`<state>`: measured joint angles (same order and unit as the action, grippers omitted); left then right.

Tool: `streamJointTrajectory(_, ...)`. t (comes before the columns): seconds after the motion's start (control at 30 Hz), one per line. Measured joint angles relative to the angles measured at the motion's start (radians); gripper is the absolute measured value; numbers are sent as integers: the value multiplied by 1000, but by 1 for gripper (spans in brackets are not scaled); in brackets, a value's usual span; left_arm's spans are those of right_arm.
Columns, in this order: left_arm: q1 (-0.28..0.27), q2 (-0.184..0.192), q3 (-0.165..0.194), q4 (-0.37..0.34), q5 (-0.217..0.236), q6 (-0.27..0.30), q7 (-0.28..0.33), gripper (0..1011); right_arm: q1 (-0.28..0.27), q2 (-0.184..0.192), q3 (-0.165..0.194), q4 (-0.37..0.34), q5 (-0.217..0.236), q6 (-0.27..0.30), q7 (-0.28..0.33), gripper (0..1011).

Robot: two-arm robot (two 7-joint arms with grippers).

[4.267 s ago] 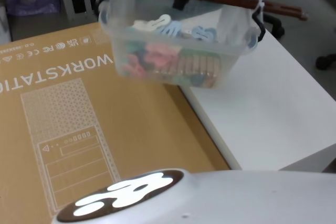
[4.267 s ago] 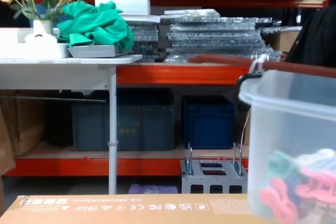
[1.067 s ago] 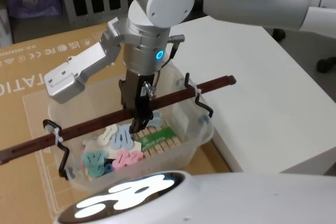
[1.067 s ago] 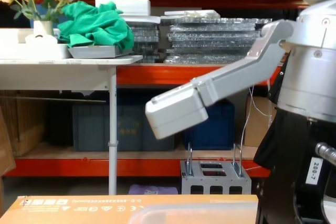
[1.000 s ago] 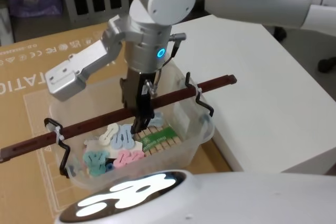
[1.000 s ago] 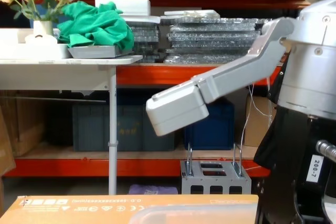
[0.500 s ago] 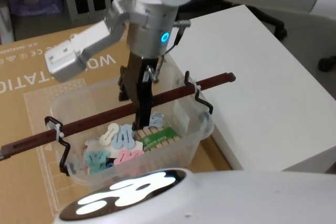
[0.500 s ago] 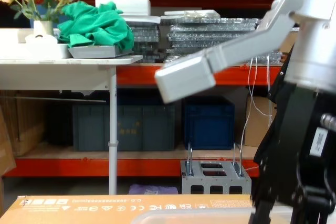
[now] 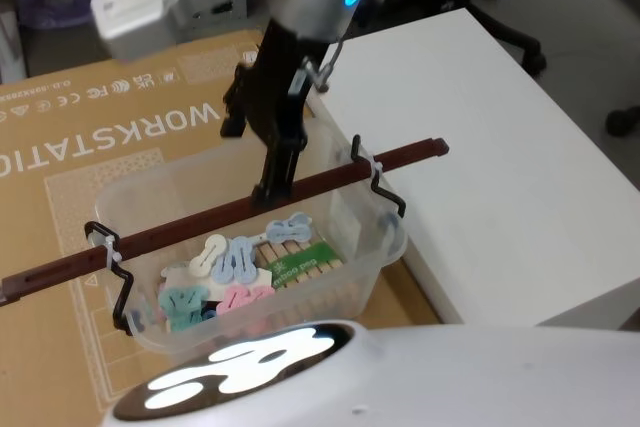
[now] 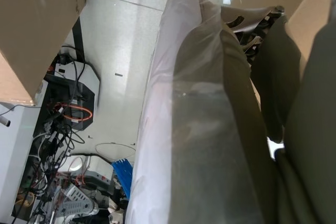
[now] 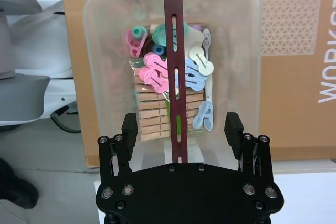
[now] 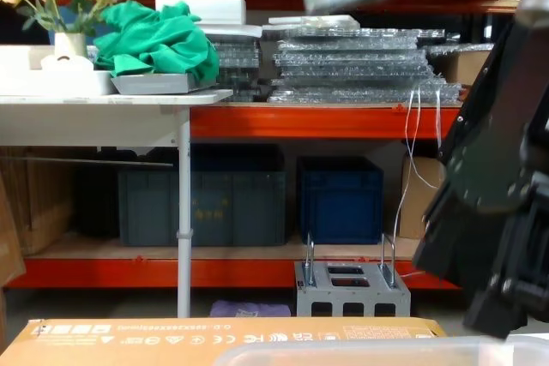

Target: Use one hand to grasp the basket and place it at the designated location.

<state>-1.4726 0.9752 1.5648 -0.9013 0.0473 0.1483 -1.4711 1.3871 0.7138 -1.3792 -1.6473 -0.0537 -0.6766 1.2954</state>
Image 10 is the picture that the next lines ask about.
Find large brown cardboard box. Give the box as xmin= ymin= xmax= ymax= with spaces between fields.
xmin=0 ymin=0 xmax=88 ymax=107

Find white perforated metal bracket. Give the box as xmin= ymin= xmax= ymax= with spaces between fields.
xmin=56 ymin=184 xmax=100 ymax=216

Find grey and white device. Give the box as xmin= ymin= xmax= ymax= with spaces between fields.
xmin=57 ymin=154 xmax=115 ymax=191

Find thin white cable loop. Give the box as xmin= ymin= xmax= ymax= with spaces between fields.
xmin=95 ymin=142 xmax=138 ymax=157

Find black and white machine base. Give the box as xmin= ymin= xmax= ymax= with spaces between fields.
xmin=41 ymin=60 xmax=102 ymax=132

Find black upright strip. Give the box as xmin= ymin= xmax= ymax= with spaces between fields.
xmin=72 ymin=16 xmax=85 ymax=62

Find blue plastic ribbed part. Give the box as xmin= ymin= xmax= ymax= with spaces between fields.
xmin=111 ymin=158 xmax=135 ymax=200

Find black table cloth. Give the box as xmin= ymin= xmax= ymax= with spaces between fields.
xmin=220 ymin=5 xmax=336 ymax=224

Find plastic-wrapped white roll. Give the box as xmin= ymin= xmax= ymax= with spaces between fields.
xmin=123 ymin=0 xmax=278 ymax=224

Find white cabinet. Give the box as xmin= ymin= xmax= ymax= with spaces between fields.
xmin=0 ymin=101 xmax=43 ymax=224

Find tangled black cables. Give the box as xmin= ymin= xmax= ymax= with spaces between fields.
xmin=33 ymin=120 xmax=86 ymax=164

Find orange cable loop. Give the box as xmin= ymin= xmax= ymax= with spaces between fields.
xmin=47 ymin=103 xmax=94 ymax=123

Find black chair base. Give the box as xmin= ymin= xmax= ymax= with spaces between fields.
xmin=225 ymin=5 xmax=287 ymax=63

